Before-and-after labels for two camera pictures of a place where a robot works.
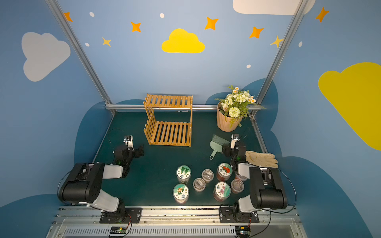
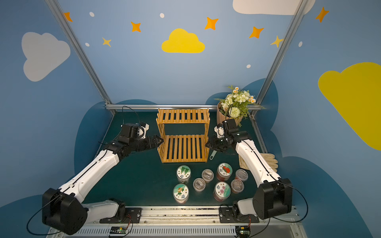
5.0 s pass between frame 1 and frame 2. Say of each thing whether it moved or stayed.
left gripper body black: moved
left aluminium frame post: stayed
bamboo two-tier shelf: moved
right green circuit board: stayed
